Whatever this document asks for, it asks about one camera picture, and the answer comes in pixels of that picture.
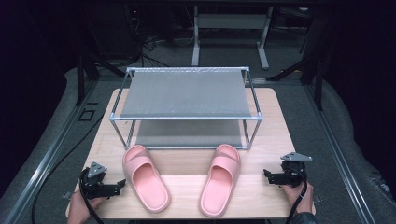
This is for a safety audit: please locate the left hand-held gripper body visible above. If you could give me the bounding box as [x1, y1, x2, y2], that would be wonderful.
[78, 161, 110, 200]

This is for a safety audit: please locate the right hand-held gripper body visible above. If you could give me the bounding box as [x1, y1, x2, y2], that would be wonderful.
[279, 151, 313, 188]

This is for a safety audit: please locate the pink slipper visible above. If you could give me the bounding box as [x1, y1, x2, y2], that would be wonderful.
[199, 143, 242, 218]
[121, 144, 172, 215]

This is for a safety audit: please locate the grey metal shoe rack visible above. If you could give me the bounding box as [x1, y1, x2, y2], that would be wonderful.
[108, 65, 263, 151]

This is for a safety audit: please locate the person's right hand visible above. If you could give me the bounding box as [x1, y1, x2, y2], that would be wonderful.
[279, 183, 315, 215]

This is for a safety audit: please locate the person's left hand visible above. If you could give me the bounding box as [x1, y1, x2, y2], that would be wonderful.
[66, 189, 106, 224]

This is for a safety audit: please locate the black metal stand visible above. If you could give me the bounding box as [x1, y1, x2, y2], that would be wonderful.
[267, 55, 325, 111]
[76, 52, 125, 106]

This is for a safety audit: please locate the grey metal stand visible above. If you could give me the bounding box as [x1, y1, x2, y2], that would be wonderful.
[191, 5, 274, 71]

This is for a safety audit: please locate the left hand-held gripper black cable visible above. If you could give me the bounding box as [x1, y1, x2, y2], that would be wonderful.
[78, 167, 106, 224]

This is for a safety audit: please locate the hand-held gripper black cable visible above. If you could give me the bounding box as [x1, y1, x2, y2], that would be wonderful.
[284, 169, 309, 224]
[78, 167, 106, 224]

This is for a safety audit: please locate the right hand-held gripper black cable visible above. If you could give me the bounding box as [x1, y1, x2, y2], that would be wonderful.
[284, 169, 309, 224]

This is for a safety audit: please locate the thin black floor cable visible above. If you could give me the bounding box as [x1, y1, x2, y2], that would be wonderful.
[31, 114, 106, 224]

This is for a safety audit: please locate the aluminium floor rail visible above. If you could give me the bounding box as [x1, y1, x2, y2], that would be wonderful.
[3, 81, 96, 224]
[306, 83, 377, 224]

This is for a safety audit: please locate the bundle of black cables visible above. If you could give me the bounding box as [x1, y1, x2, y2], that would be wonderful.
[132, 29, 195, 68]

